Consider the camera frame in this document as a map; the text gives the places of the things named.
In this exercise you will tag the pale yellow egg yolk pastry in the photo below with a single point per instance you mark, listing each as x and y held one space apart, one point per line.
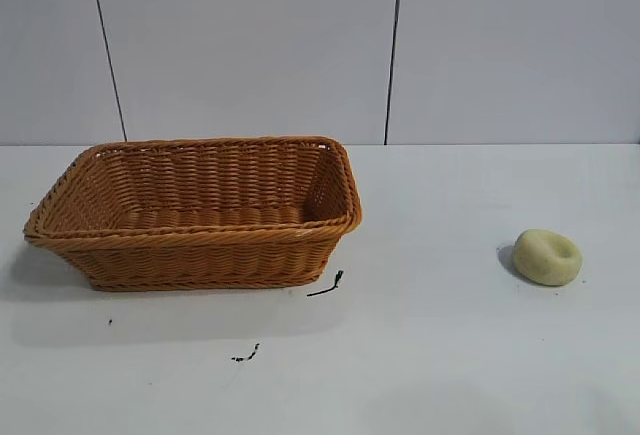
542 265

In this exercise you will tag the brown woven wicker basket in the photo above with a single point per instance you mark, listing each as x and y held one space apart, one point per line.
200 255

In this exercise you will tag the black twig piece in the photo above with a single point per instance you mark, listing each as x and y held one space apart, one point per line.
327 290

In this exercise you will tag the black crumbly debris bit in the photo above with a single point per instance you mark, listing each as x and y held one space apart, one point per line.
247 355

